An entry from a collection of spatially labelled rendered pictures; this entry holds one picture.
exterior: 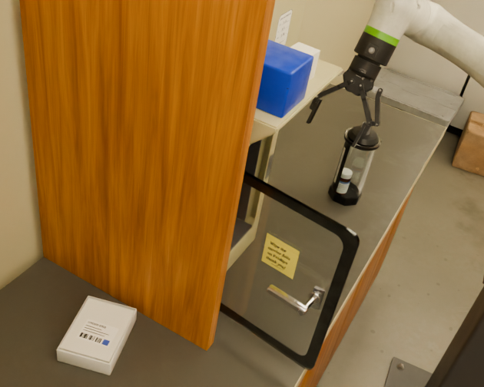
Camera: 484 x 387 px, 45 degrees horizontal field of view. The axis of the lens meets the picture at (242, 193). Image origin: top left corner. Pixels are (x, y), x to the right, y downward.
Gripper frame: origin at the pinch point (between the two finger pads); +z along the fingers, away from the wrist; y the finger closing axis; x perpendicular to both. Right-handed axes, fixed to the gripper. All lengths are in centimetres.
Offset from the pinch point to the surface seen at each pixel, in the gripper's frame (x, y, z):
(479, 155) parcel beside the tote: 244, 62, 12
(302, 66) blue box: -53, -4, -16
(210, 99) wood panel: -65, -13, -6
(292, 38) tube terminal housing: -31.2, -12.9, -18.6
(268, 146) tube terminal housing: -16.4, -10.5, 8.0
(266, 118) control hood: -55, -5, -6
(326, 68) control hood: -30.0, -3.6, -16.1
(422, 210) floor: 194, 46, 50
